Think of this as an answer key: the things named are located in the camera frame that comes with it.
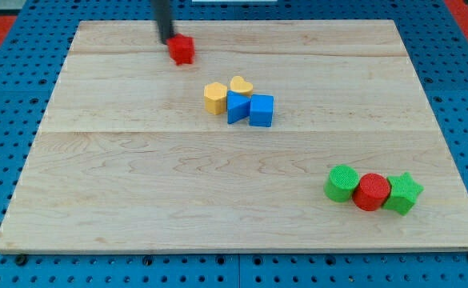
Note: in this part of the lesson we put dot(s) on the red star block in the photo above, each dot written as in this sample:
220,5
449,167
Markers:
181,49

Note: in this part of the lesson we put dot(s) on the green star block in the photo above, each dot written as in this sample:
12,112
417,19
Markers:
404,192

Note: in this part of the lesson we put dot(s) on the blue triangle block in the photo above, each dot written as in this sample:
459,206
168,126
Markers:
238,107

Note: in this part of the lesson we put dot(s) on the blue cube block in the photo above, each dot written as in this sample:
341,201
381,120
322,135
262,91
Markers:
261,110

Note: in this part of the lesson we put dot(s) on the yellow hexagon block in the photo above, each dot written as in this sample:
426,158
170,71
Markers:
215,95

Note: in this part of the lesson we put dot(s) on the yellow heart block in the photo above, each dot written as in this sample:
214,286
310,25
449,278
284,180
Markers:
241,86

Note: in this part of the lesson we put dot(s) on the light wooden board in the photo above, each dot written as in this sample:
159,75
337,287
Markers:
127,160

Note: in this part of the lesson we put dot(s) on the green cylinder block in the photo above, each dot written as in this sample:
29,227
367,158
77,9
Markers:
341,182

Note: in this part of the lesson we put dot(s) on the red cylinder block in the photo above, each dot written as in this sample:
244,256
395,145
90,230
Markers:
371,192

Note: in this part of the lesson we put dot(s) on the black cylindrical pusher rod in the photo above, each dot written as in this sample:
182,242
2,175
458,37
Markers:
163,16

